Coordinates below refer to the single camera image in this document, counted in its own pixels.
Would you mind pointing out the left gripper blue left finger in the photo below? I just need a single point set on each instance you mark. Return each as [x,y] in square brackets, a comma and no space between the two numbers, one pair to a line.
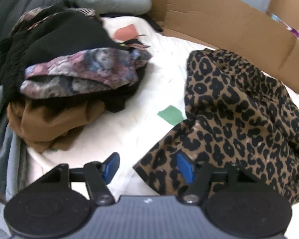
[98,175]

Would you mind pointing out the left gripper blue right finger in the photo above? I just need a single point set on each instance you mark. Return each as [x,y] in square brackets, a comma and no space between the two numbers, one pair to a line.
[197,177]

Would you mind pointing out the leopard print garment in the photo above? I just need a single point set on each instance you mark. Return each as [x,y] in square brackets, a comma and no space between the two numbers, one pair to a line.
[235,114]

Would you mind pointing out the white cartoon bed sheet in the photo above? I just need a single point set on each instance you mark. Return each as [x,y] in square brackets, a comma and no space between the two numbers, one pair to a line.
[149,115]

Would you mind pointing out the brown garment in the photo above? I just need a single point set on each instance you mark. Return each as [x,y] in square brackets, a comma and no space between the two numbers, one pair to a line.
[53,123]

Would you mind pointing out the floral patterned garment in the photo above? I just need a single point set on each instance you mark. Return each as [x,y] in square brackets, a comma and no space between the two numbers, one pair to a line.
[84,72]

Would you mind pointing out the black knit garment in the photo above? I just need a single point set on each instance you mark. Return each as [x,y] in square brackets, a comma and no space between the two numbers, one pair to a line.
[44,34]

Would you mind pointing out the brown cardboard sheet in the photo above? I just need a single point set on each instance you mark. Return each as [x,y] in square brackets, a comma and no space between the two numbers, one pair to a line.
[236,26]

